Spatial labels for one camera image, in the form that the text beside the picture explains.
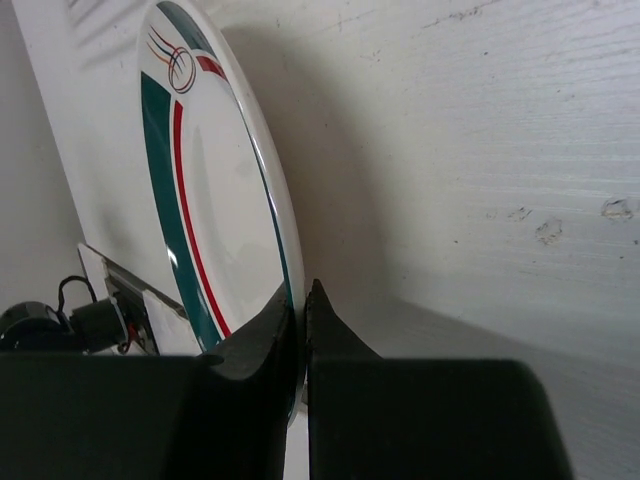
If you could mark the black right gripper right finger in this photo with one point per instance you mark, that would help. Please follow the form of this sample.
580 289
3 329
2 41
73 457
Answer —
371 417

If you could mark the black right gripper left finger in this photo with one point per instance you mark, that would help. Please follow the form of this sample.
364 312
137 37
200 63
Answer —
222 414

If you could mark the green red rimmed plate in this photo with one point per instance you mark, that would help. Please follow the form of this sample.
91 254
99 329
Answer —
220 192

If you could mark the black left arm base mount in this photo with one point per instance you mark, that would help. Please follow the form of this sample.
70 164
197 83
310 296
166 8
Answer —
34 326

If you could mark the aluminium rail frame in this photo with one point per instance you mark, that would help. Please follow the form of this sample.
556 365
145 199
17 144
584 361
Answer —
161 326

